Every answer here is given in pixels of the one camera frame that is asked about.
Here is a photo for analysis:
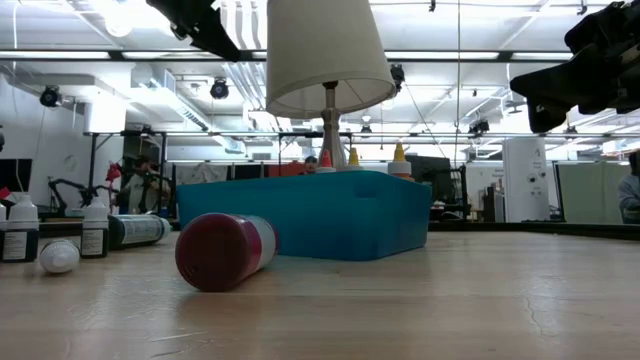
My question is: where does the yellow food coloring bottle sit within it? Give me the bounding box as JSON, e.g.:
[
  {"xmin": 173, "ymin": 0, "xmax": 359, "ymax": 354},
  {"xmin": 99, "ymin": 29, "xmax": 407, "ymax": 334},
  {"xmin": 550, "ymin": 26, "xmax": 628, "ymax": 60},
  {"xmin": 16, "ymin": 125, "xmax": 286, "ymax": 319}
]
[{"xmin": 387, "ymin": 142, "xmax": 415, "ymax": 182}]

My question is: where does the green partition panel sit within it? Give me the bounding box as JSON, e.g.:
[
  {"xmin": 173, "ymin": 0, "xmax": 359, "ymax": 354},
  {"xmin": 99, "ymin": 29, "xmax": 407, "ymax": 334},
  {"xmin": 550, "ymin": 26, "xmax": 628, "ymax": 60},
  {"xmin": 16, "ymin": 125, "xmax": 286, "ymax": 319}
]
[{"xmin": 554, "ymin": 160, "xmax": 640, "ymax": 224}]

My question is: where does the black wall monitor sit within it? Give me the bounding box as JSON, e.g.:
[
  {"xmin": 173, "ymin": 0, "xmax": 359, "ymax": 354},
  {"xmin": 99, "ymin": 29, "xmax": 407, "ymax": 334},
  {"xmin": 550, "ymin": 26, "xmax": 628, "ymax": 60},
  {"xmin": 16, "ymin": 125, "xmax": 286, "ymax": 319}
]
[{"xmin": 0, "ymin": 158, "xmax": 34, "ymax": 194}]

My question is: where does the black desk monitor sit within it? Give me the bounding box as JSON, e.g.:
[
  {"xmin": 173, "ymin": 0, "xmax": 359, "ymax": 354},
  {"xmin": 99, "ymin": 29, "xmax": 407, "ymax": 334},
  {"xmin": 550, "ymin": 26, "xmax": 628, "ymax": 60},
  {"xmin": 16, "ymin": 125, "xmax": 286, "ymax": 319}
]
[{"xmin": 404, "ymin": 154, "xmax": 454, "ymax": 184}]

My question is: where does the green food coloring bottle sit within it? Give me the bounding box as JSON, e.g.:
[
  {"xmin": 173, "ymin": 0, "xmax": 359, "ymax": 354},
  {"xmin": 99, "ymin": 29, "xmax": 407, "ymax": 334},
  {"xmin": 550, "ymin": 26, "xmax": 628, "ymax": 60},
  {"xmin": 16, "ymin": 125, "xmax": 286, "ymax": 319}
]
[{"xmin": 107, "ymin": 213, "xmax": 173, "ymax": 251}]

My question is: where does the black aluminium table frame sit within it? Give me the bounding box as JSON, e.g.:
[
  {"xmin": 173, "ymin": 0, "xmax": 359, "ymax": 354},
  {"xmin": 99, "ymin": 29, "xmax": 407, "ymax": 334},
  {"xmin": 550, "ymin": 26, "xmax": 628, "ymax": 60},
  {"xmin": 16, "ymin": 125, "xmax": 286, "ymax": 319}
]
[{"xmin": 37, "ymin": 219, "xmax": 640, "ymax": 242}]

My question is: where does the teal plastic bin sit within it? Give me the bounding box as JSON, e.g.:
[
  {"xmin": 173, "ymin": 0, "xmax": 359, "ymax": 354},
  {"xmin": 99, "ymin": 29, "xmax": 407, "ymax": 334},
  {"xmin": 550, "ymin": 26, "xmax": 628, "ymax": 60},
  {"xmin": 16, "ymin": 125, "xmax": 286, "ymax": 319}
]
[{"xmin": 174, "ymin": 169, "xmax": 433, "ymax": 263}]

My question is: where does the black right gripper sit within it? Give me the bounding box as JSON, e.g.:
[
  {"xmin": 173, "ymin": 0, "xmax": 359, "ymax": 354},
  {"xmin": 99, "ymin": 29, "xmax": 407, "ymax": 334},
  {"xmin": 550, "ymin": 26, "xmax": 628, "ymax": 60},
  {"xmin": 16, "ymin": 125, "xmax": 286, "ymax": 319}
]
[{"xmin": 509, "ymin": 0, "xmax": 640, "ymax": 134}]

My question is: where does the dark red food coloring bottle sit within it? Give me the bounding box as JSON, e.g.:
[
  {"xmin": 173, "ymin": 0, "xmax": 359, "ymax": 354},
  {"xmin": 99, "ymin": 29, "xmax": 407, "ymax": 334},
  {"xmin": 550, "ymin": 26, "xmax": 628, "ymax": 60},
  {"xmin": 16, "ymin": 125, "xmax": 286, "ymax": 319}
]
[{"xmin": 174, "ymin": 212, "xmax": 280, "ymax": 294}]

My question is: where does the small white-capped dropper bottle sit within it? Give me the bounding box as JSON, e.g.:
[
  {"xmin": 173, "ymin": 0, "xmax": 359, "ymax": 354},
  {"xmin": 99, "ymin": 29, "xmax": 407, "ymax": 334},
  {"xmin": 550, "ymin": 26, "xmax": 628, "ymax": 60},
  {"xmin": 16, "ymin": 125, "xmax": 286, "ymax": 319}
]
[
  {"xmin": 79, "ymin": 196, "xmax": 111, "ymax": 260},
  {"xmin": 38, "ymin": 238, "xmax": 82, "ymax": 275},
  {"xmin": 1, "ymin": 192, "xmax": 41, "ymax": 264}
]

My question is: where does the silver lamp with white shade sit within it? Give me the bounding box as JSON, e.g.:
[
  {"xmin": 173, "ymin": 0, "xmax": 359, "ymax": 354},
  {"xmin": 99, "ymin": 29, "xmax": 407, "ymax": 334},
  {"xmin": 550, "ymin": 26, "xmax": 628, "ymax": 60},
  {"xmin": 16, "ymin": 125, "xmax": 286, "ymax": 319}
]
[{"xmin": 264, "ymin": 0, "xmax": 399, "ymax": 170}]

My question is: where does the red-orange food coloring bottle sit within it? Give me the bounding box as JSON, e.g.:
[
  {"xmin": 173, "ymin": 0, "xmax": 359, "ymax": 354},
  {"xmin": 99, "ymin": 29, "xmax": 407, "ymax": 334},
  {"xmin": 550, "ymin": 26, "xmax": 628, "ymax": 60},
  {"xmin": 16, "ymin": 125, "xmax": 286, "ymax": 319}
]
[{"xmin": 315, "ymin": 149, "xmax": 337, "ymax": 175}]

